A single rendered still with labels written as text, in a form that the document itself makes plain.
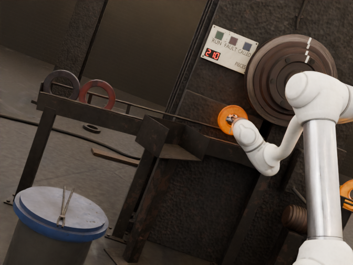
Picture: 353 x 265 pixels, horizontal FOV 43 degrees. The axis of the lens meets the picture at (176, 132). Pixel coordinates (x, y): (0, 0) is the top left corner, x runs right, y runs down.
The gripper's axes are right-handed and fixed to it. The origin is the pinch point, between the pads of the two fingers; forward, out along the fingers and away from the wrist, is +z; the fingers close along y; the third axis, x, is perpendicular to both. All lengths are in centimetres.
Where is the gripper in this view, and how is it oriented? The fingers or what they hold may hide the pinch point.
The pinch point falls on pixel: (234, 116)
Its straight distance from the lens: 239.2
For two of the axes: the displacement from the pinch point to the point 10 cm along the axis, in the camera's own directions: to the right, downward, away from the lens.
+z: -0.3, -2.4, 9.7
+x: 3.6, -9.1, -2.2
